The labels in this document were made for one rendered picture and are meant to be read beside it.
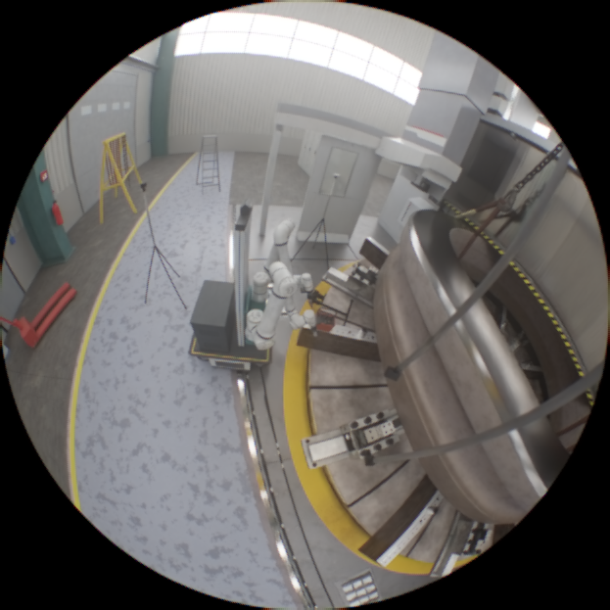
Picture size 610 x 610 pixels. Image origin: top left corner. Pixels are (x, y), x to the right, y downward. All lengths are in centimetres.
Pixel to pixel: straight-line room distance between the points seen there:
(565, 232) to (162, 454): 622
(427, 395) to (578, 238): 367
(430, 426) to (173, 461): 242
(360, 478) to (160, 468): 205
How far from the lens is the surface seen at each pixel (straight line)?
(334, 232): 503
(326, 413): 228
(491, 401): 142
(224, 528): 260
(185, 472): 255
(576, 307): 440
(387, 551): 228
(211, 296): 218
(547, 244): 447
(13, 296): 623
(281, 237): 177
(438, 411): 182
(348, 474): 231
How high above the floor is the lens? 243
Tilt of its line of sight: 47 degrees down
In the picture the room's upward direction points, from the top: 18 degrees clockwise
